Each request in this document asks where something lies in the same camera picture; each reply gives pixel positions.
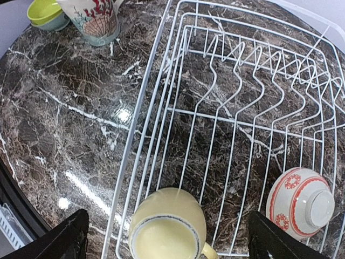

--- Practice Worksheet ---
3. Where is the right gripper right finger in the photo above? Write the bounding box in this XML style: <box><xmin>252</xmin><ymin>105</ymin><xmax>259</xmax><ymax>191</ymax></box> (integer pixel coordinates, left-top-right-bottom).
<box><xmin>247</xmin><ymin>210</ymin><xmax>326</xmax><ymax>259</ymax></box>

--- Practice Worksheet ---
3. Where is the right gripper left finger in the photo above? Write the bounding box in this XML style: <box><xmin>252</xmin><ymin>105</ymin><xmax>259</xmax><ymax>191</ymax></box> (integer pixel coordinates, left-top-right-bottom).
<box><xmin>4</xmin><ymin>209</ymin><xmax>89</xmax><ymax>259</ymax></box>

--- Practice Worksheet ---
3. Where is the yellow mug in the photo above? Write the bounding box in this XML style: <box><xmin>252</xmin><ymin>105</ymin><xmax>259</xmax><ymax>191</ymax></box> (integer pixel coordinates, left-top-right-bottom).
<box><xmin>128</xmin><ymin>187</ymin><xmax>219</xmax><ymax>258</ymax></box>

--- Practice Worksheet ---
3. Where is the light teal bowl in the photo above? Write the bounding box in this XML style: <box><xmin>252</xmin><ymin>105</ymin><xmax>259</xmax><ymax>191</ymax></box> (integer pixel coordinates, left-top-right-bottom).
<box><xmin>30</xmin><ymin>11</ymin><xmax>70</xmax><ymax>31</ymax></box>

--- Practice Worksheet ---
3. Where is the teal patterned mug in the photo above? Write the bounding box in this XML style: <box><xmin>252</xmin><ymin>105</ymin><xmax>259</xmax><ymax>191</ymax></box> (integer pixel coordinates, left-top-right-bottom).
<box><xmin>57</xmin><ymin>0</ymin><xmax>123</xmax><ymax>47</ymax></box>

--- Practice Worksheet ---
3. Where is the lime green bowl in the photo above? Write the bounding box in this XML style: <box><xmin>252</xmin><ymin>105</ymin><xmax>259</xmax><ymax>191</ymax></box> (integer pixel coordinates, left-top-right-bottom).
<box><xmin>27</xmin><ymin>0</ymin><xmax>62</xmax><ymax>25</ymax></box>

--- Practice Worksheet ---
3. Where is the pink and white cup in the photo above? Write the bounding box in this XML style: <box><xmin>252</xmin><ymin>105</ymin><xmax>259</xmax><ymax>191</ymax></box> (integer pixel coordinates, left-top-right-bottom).
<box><xmin>266</xmin><ymin>167</ymin><xmax>335</xmax><ymax>240</ymax></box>

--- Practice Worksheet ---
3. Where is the white slotted cable duct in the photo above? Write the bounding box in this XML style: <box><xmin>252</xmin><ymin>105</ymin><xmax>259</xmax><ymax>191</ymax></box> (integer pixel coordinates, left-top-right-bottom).
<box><xmin>1</xmin><ymin>211</ymin><xmax>25</xmax><ymax>250</ymax></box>

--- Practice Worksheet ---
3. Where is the black front rail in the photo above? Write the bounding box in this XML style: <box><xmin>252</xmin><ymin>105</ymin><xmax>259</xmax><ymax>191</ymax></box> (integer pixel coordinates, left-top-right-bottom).
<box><xmin>1</xmin><ymin>159</ymin><xmax>52</xmax><ymax>240</ymax></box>

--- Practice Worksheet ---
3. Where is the white wire dish rack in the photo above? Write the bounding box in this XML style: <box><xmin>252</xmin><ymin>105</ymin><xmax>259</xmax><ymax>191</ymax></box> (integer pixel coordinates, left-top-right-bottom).
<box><xmin>102</xmin><ymin>1</ymin><xmax>344</xmax><ymax>258</ymax></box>

